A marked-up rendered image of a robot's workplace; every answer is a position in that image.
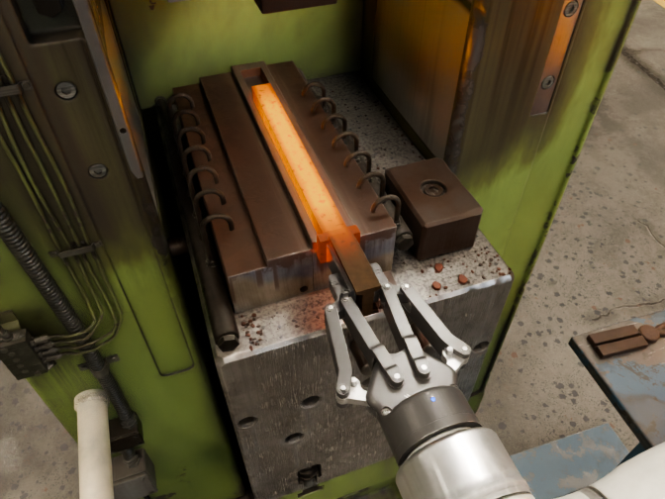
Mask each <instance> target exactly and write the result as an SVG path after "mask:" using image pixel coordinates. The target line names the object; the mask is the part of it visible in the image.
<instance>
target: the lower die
mask: <svg viewBox="0 0 665 499"><path fill-rule="evenodd" d="M259 67H261V69H262V70H263V72H264V74H265V76H266V78H267V80H268V82H269V83H270V84H271V86H272V88H273V89H274V91H275V93H276V95H277V97H278V99H279V101H280V102H281V104H282V106H283V108H284V110H285V112H286V114H287V116H288V117H289V119H290V121H291V123H292V125H293V127H294V129H295V131H296V132H297V134H298V136H299V138H300V140H301V142H302V144H303V146H304V147H305V149H306V151H307V153H308V155H309V157H310V159H311V161H312V162H313V164H314V166H315V168H316V170H317V172H318V174H319V176H320V177H321V179H322V181H323V183H324V185H325V187H326V189H327V191H328V192H329V194H330V196H331V198H332V200H333V202H334V204H335V205H336V207H337V209H338V211H339V213H340V215H341V217H342V219H343V220H344V222H345V224H346V226H347V227H349V226H353V225H356V226H357V227H358V229H359V231H360V246H361V248H362V250H363V252H364V253H365V255H366V257H367V259H368V261H369V263H374V262H376V263H378V264H379V265H380V267H381V269H382V270H383V272H385V271H389V270H392V263H393V255H394V247H395V239H396V231H397V226H396V224H395V223H394V221H393V219H392V218H391V216H390V215H389V213H388V211H387V210H386V208H385V207H384V205H383V204H382V203H381V204H380V205H379V206H378V207H377V209H376V213H371V212H370V209H371V206H372V205H373V203H374V202H375V201H376V200H377V199H378V198H379V197H378V196H377V194H376V192H375V191H374V189H373V188H372V186H371V185H370V183H369V181H368V180H367V179H366V180H365V181H364V182H363V184H362V188H361V189H357V188H356V185H357V182H358V180H359V179H360V178H361V177H362V176H363V175H364V173H363V172H362V170H361V169H360V167H359V165H358V164H357V162H356V161H355V159H354V158H353V159H352V160H351V161H350V162H349V165H348V167H344V166H343V164H344V161H345V159H346V158H347V157H348V156H349V155H350V151H349V150H348V148H347V146H346V145H345V143H344V142H343V140H342V139H340V140H339V141H338V142H337V144H336V148H333V147H332V142H333V139H334V138H335V137H336V136H337V135H338V132H337V131H336V129H335V127H334V126H333V124H332V122H331V120H329V121H328V122H327V124H326V128H325V129H324V130H323V129H321V124H322V121H323V119H324V118H325V117H326V116H327V114H326V112H325V111H324V109H323V108H322V106H321V105H320V104H319V105H318V106H317V107H316V110H315V112H314V113H313V112H311V107H312V105H313V103H314V102H315V101H316V100H317V98H316V97H315V95H314V93H313V92H312V90H311V89H310V88H309V89H308V90H307V92H306V97H303V96H302V90H303V88H304V87H305V86H306V85H307V82H306V81H305V79H304V78H303V76H302V74H301V73H300V71H299V70H298V68H297V66H296V65H295V63H294V62H293V60H291V61H285V62H279V63H273V64H267V65H266V64H265V62H264V61H258V62H252V63H246V64H240V65H234V66H231V68H232V72H228V73H222V74H216V75H210V76H204V77H200V82H201V83H198V84H192V85H186V86H180V87H175V88H172V90H173V94H175V93H186V94H188V95H189V96H191V97H192V99H193V101H194V105H195V107H194V108H192V109H191V108H190V103H189V101H188V100H187V99H186V98H183V97H179V98H176V99H175V103H176V107H177V111H178V110H181V109H191V110H193V111H194V112H196V113H197V114H198V116H199V119H200V125H198V126H196V123H195V119H194V117H193V116H192V115H190V114H182V115H180V116H179V120H180V124H181V127H182V129H183V128H185V127H190V126H193V127H197V128H199V129H201V130H202V131H203V132H204V134H205V137H206V143H205V144H203V145H202V142H201V138H200V135H199V134H198V133H196V132H193V131H191V132H187V133H185V134H184V138H185V141H186V145H187V148H189V147H191V146H197V145H198V146H203V147H205V148H207V149H208V150H209V151H210V152H211V155H212V160H211V161H207V156H206V154H205V153H204V152H203V151H201V150H193V151H191V152H189V154H190V158H191V161H192V165H193V168H195V167H197V166H201V165H207V166H211V167H213V168H214V169H215V170H216V171H217V173H218V176H219V183H218V184H215V183H214V178H213V175H212V173H210V172H208V171H200V172H197V173H196V174H195V175H196V179H197V182H198V186H199V189H200V191H202V190H204V189H208V188H216V189H219V190H221V191H222V192H223V193H224V194H225V196H226V200H227V203H226V204H225V205H222V204H221V199H220V197H219V196H218V195H216V194H207V195H204V196H203V197H202V200H203V203H204V207H205V210H206V214H207V216H209V215H211V214H214V213H224V214H227V215H229V216H230V217H231V218H232V219H233V221H234V224H235V229H234V230H233V231H230V230H229V224H228V222H227V221H226V220H224V219H215V220H212V221H210V222H209V224H210V228H211V231H212V235H213V238H214V242H215V245H216V249H217V252H218V255H219V259H220V262H221V266H222V269H223V273H224V276H225V280H226V282H227V286H228V289H229V293H230V296H231V300H232V303H233V307H234V310H235V313H238V312H242V311H246V310H249V309H253V308H257V307H260V306H264V305H268V304H271V303H275V302H278V301H282V300H286V299H289V298H293V297H297V296H300V295H304V294H308V293H311V292H314V291H318V290H322V289H325V288H329V275H331V274H332V273H331V271H330V268H329V266H328V264H327V263H326V262H325V263H320V261H319V258H318V253H317V231H316V229H315V227H314V225H313V223H312V221H311V219H310V217H309V215H308V213H307V210H306V208H305V206H304V204H303V202H302V200H301V198H300V196H299V194H298V192H297V190H296V187H295V185H294V183H293V181H292V179H291V177H290V175H289V173H288V171H287V169H286V166H285V164H284V162H283V160H282V158H281V156H280V154H279V152H278V150H277V148H276V146H275V143H274V142H273V140H272V138H271V136H270V134H269V132H268V130H267V128H266V126H265V123H264V121H263V119H262V117H261V115H260V113H259V111H258V109H257V107H256V105H255V103H254V100H253V98H252V96H251V94H250V92H249V90H248V88H247V86H246V84H245V82H244V79H243V77H242V75H241V73H240V71H241V70H247V69H253V68H259ZM303 286H308V290H307V291H305V292H301V291H300V288H301V287H303Z"/></svg>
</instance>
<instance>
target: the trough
mask: <svg viewBox="0 0 665 499"><path fill-rule="evenodd" d="M240 73H241V75H242V77H243V79H244V82H245V84H246V86H247V88H248V90H249V92H250V94H251V96H252V87H251V86H255V85H261V84H267V83H269V82H268V80H267V78H266V76H265V74H264V72H263V70H262V69H261V67H259V68H253V69H247V70H241V71H240ZM252 98H253V96H252Z"/></svg>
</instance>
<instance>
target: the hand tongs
mask: <svg viewBox="0 0 665 499"><path fill-rule="evenodd" d="M660 337H665V322H663V323H661V324H659V325H658V326H656V327H653V326H650V325H641V326H640V327H639V329H637V328H636V327H635V325H634V324H632V325H628V326H624V327H619V328H615V329H611V330H606V331H602V332H598V333H594V334H590V335H589V336H588V337H587V340H588V341H589V343H590V344H591V346H592V347H593V348H594V347H596V348H595V351H596V353H597V354H598V356H599V357H600V359H603V358H607V357H611V356H615V355H619V354H623V353H627V352H632V351H636V350H640V349H646V348H647V347H648V346H649V344H654V343H656V342H657V341H658V340H659V338H660Z"/></svg>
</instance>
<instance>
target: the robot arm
mask: <svg viewBox="0 0 665 499"><path fill-rule="evenodd" d="M327 264H328V266H329V268H330V271H331V273H332V274H331V275H329V289H330V291H331V293H332V297H333V299H334V301H335V302H334V303H333V304H327V305H326V306H325V326H326V330H327V334H328V338H329V343H330V347H331V352H332V359H333V364H334V368H335V372H336V377H337V383H336V389H335V403H336V406H337V407H339V408H346V407H347V406H348V405H349V404H355V405H362V406H366V409H367V410H368V412H369V413H370V414H372V415H373V416H374V417H375V418H376V419H377V420H378V422H379V424H380V426H381V429H382V431H383V433H384V435H385V438H386V440H387V442H388V445H389V447H390V449H391V451H392V454H393V456H394V458H395V460H396V462H397V464H398V466H399V470H398V472H397V474H396V484H397V486H398V489H399V491H400V493H401V496H402V498H403V499H535V498H534V497H533V495H532V494H531V492H530V491H529V486H528V484H527V483H526V481H525V480H524V479H523V478H522V476H521V475H520V473H519V471H518V469H517V468H516V466H515V464H514V463H513V461H512V459H511V458H510V456H509V454H508V452H507V451H506V449H505V447H504V446H503V444H502V442H501V441H500V439H499V437H498V435H497V434H496V433H495V432H494V431H493V430H491V429H488V428H484V427H482V426H481V424H480V422H479V420H478V419H477V417H476V415H475V414H474V412H473V410H472V408H471V407H470V405H469V403H468V401H467V400H466V398H465V396H464V394H463V393H462V391H461V390H460V389H459V388H458V385H457V375H456V372H457V371H458V370H459V369H462V368H465V367H466V365H467V362H468V359H469V356H470V353H471V347H470V346H469V345H467V344H466V343H464V342H463V341H461V340H460V339H458V338H457V337H455V336H454V335H453V334H452V333H451V332H450V331H449V330H448V329H447V327H446V326H445V325H444V324H443V323H442V322H441V320H440V319H439V318H438V316H437V315H436V314H435V312H434V311H433V310H432V309H431V308H430V306H429V305H428V304H427V302H426V301H425V300H424V299H423V298H422V296H421V295H420V294H419V293H418V291H417V290H416V289H415V288H414V287H413V285H412V284H411V283H409V282H403V283H402V284H401V285H393V284H392V283H390V282H389V281H388V279H387V277H386V276H385V274H384V272H383V270H382V269H381V267H380V265H379V264H378V263H376V262H374V263H370V265H371V267H372V269H373V271H374V273H375V275H376V276H377V278H378V280H379V282H380V284H381V288H380V289H378V290H377V291H374V300H373V303H375V302H378V301H379V298H380V303H379V307H380V306H382V309H383V311H384V314H385V316H386V319H387V321H388V324H389V327H390V329H391V332H392V334H393V337H394V339H395V342H396V344H397V347H398V349H399V352H398V353H388V351H387V350H386V348H385V347H384V345H381V344H380V342H379V341H378V339H377V338H376V336H375V334H374V333H373V331H372V330H371V328H370V326H369V325H368V323H367V322H366V320H365V318H364V317H363V315H362V314H361V312H360V310H359V309H358V307H357V306H356V294H355V292H354V289H353V287H352V285H351V283H350V281H349V279H348V277H347V275H346V273H345V271H344V269H343V267H342V265H341V263H340V261H339V259H338V257H337V255H336V253H335V251H334V249H333V246H332V244H327ZM402 307H403V308H402ZM403 309H404V310H405V311H406V313H407V314H408V315H409V317H410V318H411V319H412V320H413V322H414V323H415V324H416V326H417V327H418V328H419V329H420V331H421V332H422V333H423V335H424V336H425V337H426V338H427V340H428V341H429V343H430V344H431V345H432V346H433V348H434V349H435V350H436V351H437V353H438V354H439V355H440V356H441V360H442V361H443V362H442V361H440V360H439V359H437V358H435V357H433V356H431V355H429V354H428V353H426V352H424V351H423V350H422V347H421V345H420V343H419V340H418V338H417V336H416V335H414V333H413V331H412V329H411V326H410V324H409V322H408V319H407V317H406V315H405V312H404V310H403ZM341 319H343V321H344V323H345V324H346V326H347V328H348V329H349V331H350V333H351V335H352V336H353V338H354V340H355V341H356V343H357V345H358V346H359V348H360V350H361V352H362V353H363V355H364V357H365V358H366V360H367V362H368V364H369V368H370V370H371V372H372V374H371V377H370V381H369V384H368V388H367V391H365V390H363V389H362V388H361V386H360V382H359V380H358V379H357V378H356V377H352V368H351V363H350V359H349V355H348V351H347V347H346V343H345V339H344V335H343V331H342V327H341V323H340V320H341ZM555 499H665V442H664V443H662V444H660V445H657V446H655V447H653V448H651V449H648V450H646V451H644V452H642V453H640V454H638V455H636V456H635V457H633V458H631V459H629V460H627V461H626V462H624V463H622V464H620V465H619V466H618V467H616V468H615V469H614V470H613V471H612V472H611V473H609V474H608V475H606V476H605V477H603V478H602V479H600V480H598V481H596V482H595V483H593V484H591V485H589V486H587V487H586V488H583V489H581V490H579V491H576V492H574V493H571V494H569V495H566V496H563V497H559V498H555Z"/></svg>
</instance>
